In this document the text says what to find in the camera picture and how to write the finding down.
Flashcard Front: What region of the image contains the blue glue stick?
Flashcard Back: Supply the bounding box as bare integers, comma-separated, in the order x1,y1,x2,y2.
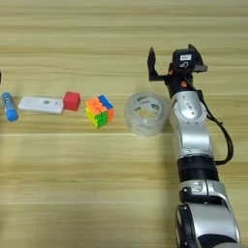
1,92,19,123

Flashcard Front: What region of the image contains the multicolour puzzle cube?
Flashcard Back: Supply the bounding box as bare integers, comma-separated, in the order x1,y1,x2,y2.
84,94,115,129

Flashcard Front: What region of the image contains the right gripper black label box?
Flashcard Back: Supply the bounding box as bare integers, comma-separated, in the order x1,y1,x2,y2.
171,48,199,71

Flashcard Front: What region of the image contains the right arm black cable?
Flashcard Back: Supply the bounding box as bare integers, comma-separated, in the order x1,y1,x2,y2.
185,72,234,167

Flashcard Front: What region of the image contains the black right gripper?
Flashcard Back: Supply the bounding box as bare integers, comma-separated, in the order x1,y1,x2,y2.
147,44,208,98

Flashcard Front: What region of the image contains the small red cube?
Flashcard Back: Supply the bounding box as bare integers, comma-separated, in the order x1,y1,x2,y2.
62,91,81,112

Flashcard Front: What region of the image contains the clear tape roll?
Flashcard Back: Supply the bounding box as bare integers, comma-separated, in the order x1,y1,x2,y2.
124,91,171,138

